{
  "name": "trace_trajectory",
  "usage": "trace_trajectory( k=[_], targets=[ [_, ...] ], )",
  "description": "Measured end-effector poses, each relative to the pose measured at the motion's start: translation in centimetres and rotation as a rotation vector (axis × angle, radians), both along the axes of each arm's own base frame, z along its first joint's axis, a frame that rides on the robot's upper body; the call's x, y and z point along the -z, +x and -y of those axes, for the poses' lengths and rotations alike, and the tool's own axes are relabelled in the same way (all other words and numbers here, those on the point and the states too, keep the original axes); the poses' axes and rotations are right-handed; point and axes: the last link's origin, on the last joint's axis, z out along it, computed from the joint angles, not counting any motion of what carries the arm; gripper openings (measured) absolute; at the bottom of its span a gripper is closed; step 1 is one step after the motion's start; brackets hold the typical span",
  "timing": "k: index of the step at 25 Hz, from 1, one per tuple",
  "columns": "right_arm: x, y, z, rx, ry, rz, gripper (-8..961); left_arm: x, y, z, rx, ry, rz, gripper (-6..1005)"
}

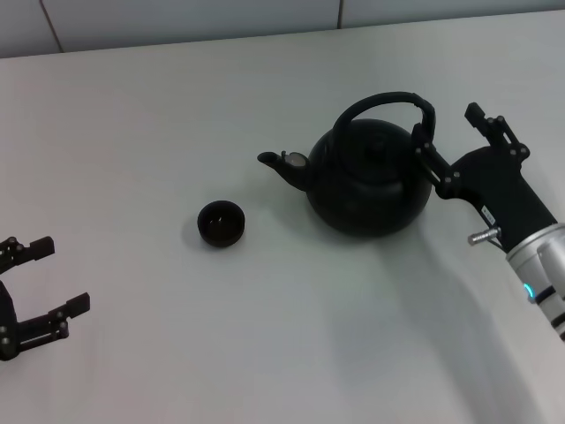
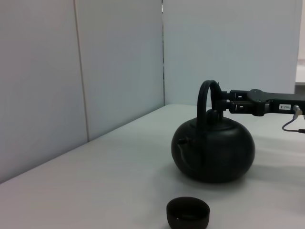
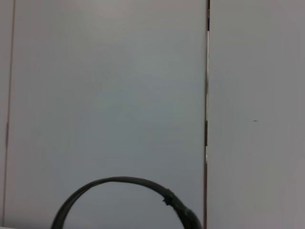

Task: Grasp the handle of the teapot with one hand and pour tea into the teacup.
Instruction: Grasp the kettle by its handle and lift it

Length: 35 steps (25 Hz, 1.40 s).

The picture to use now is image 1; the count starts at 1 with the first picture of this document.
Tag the black round teapot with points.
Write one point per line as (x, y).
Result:
(366, 190)

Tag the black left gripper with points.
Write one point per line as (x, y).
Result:
(8, 327)

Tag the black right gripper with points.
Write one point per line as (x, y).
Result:
(499, 190)

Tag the small dark teacup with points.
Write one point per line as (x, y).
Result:
(220, 225)

